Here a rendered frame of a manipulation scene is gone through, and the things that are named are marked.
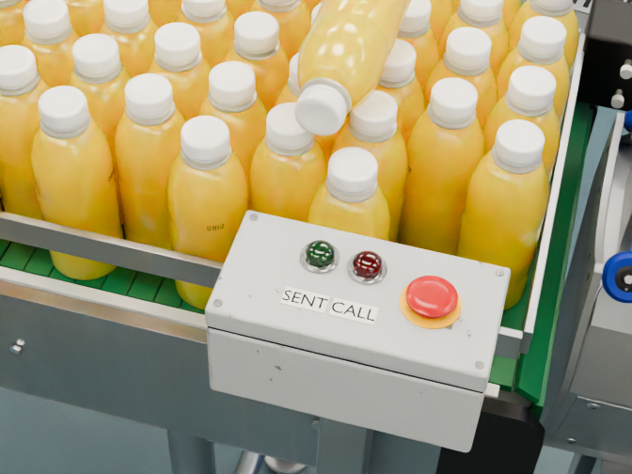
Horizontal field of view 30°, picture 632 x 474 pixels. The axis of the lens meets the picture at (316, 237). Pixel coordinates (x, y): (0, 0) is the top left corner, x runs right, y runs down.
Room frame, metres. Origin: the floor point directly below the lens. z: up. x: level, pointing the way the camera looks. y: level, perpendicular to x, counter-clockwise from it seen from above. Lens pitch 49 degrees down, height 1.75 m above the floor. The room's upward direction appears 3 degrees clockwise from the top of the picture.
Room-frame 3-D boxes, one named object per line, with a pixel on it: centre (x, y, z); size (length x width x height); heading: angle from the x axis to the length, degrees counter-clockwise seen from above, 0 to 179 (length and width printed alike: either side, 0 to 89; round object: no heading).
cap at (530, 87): (0.76, -0.18, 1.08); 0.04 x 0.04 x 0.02
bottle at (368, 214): (0.65, -0.03, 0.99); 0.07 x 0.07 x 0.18
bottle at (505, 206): (0.69, -0.16, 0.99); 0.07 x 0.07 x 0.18
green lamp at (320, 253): (0.55, 0.00, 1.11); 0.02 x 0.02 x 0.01
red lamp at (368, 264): (0.54, -0.04, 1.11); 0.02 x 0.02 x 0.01
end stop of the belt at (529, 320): (0.78, -0.22, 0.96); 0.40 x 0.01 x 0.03; 167
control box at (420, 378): (0.52, -0.03, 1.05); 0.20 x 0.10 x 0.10; 77
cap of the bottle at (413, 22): (0.86, -0.07, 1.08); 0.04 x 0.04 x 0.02
